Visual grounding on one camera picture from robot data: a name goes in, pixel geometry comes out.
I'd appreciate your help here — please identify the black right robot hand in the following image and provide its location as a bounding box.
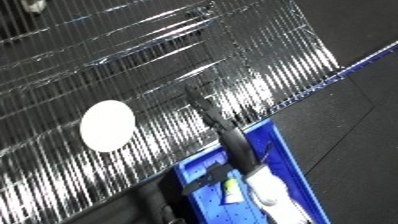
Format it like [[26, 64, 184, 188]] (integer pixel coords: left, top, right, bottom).
[[179, 84, 263, 197]]

